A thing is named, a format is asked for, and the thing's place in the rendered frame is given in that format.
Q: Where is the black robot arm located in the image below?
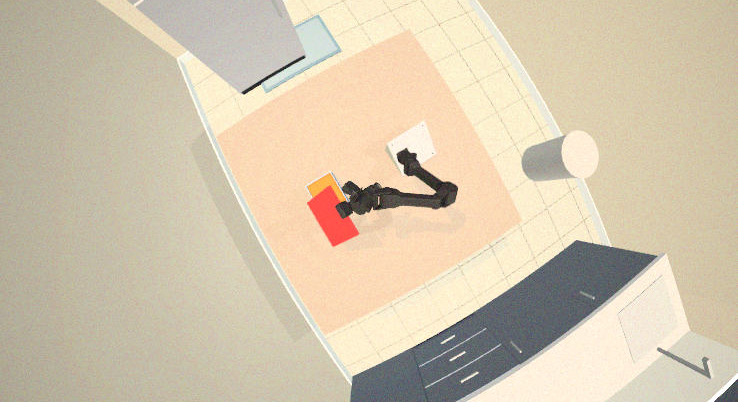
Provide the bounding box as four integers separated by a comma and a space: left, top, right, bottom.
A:
342, 148, 458, 215

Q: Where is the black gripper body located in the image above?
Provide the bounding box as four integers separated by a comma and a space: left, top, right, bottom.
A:
335, 191, 361, 219

